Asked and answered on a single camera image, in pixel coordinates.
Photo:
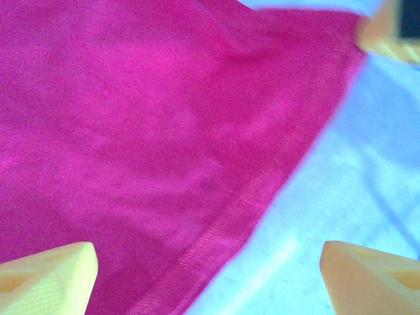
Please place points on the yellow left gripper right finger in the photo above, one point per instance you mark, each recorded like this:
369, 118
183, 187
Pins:
370, 285

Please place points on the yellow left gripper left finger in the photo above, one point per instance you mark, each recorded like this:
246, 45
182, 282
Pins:
42, 285

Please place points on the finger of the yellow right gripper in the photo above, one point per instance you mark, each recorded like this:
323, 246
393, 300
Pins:
377, 33

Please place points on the pink-red t-shirt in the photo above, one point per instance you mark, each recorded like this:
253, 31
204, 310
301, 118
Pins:
131, 98

